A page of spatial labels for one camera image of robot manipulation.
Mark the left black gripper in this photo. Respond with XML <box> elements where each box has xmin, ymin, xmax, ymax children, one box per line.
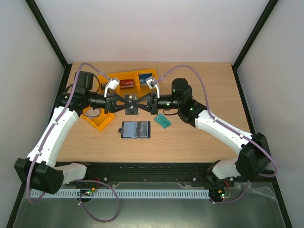
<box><xmin>85</xmin><ymin>91</ymin><xmax>131</xmax><ymax>114</ymax></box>

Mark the black VIP card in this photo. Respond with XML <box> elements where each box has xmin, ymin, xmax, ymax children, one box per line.
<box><xmin>124</xmin><ymin>94</ymin><xmax>139</xmax><ymax>115</ymax></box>

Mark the blue leather card holder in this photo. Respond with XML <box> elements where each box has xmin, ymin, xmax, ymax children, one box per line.
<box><xmin>118</xmin><ymin>121</ymin><xmax>151</xmax><ymax>139</ymax></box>

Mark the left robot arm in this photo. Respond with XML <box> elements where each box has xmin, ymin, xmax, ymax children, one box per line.
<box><xmin>14</xmin><ymin>71</ymin><xmax>127</xmax><ymax>194</ymax></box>

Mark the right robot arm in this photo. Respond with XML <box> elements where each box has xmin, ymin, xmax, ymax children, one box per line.
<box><xmin>132</xmin><ymin>78</ymin><xmax>270</xmax><ymax>186</ymax></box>

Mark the red cards stack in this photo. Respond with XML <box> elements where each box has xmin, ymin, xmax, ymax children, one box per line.
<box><xmin>119</xmin><ymin>79</ymin><xmax>135</xmax><ymax>89</ymax></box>

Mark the teal VIP card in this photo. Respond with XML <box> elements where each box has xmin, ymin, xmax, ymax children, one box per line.
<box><xmin>154</xmin><ymin>114</ymin><xmax>171</xmax><ymax>129</ymax></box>

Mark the black cards stack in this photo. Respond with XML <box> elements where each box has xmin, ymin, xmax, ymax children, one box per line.
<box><xmin>100</xmin><ymin>83</ymin><xmax>106</xmax><ymax>91</ymax></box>

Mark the blue cards stack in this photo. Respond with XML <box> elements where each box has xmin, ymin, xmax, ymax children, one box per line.
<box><xmin>138</xmin><ymin>73</ymin><xmax>152</xmax><ymax>86</ymax></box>

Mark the white pink cards stack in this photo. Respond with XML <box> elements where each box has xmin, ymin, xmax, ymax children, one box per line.
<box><xmin>84</xmin><ymin>108</ymin><xmax>101</xmax><ymax>118</ymax></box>

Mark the yellow bin right of row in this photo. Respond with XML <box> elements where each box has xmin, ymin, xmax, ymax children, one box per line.
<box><xmin>135</xmin><ymin>68</ymin><xmax>161</xmax><ymax>95</ymax></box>

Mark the separate yellow bin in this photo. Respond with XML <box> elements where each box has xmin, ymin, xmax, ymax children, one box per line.
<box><xmin>81</xmin><ymin>107</ymin><xmax>115</xmax><ymax>131</ymax></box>

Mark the yellow bin middle of row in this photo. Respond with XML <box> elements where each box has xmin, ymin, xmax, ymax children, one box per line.
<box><xmin>116</xmin><ymin>71</ymin><xmax>140</xmax><ymax>98</ymax></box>

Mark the left controller board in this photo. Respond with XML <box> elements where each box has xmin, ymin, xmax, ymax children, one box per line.
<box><xmin>76</xmin><ymin>188</ymin><xmax>98</xmax><ymax>197</ymax></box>

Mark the controller board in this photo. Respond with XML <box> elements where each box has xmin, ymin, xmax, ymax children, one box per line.
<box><xmin>76</xmin><ymin>188</ymin><xmax>98</xmax><ymax>197</ymax></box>
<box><xmin>209</xmin><ymin>189</ymin><xmax>232</xmax><ymax>202</ymax></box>

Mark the right controller board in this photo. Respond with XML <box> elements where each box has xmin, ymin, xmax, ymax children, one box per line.
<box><xmin>209</xmin><ymin>189</ymin><xmax>232</xmax><ymax>202</ymax></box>

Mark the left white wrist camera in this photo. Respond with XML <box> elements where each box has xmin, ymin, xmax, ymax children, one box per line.
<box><xmin>104</xmin><ymin>77</ymin><xmax>120</xmax><ymax>98</ymax></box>

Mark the left black frame post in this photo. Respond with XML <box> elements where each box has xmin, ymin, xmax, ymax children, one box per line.
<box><xmin>25</xmin><ymin>0</ymin><xmax>72</xmax><ymax>69</ymax></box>

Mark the black frame post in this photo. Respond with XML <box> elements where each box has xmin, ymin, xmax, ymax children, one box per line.
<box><xmin>232</xmin><ymin>0</ymin><xmax>280</xmax><ymax>69</ymax></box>
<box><xmin>25</xmin><ymin>0</ymin><xmax>72</xmax><ymax>69</ymax></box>

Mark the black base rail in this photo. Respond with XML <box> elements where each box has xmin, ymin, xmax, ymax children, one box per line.
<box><xmin>65</xmin><ymin>161</ymin><xmax>235</xmax><ymax>188</ymax></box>

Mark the light blue slotted cable duct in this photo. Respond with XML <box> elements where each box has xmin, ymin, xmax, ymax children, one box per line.
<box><xmin>44</xmin><ymin>189</ymin><xmax>209</xmax><ymax>199</ymax></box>

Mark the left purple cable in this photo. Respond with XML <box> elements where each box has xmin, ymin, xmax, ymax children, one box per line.
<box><xmin>25</xmin><ymin>62</ymin><xmax>119</xmax><ymax>222</ymax></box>

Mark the right black frame post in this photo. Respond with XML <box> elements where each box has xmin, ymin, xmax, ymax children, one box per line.
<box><xmin>232</xmin><ymin>0</ymin><xmax>280</xmax><ymax>69</ymax></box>

